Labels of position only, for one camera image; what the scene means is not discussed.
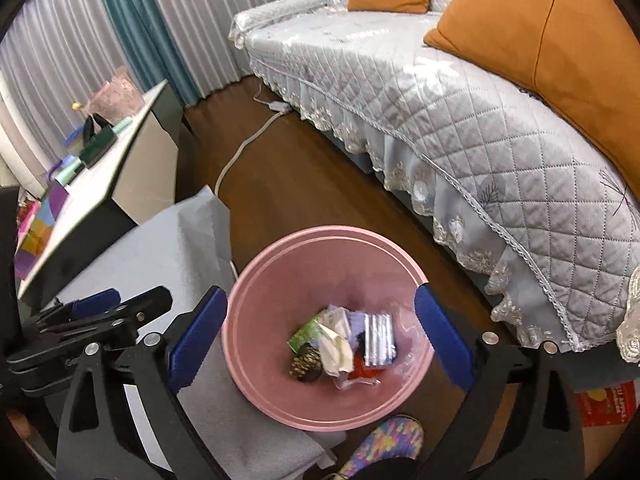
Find green snack packet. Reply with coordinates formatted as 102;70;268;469
288;309;328;353

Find clear plastic wrapper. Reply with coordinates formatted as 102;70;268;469
363;313;397;368

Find brown patterned wrapper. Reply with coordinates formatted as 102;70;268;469
290;344;323;382

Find large red plastic bag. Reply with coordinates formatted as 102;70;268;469
348;352;384;380

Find purple foam net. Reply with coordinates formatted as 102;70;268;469
347;311;367;352

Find pink plastic trash bin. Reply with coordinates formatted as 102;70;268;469
222;226;434;432

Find person left hand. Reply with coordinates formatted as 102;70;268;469
6;410;32;440

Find colourful gift box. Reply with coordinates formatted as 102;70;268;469
14;180;68;280

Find white top coffee table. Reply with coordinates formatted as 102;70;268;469
17;81;186;310

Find colourful slipper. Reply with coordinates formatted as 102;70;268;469
331;415;424;479

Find dark green oval basket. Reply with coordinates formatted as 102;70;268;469
78;126;117;168

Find pink fabric basket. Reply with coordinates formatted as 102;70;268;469
85;66;145;125

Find grey quilted sofa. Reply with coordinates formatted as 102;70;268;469
229;0;639;391

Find grey curtains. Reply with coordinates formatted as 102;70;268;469
1;0;273;174

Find teal curtain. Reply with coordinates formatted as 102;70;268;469
103;0;201;106

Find near orange cushion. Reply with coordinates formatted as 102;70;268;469
424;0;639;192

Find white power cable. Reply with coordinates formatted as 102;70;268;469
214;79;292;198

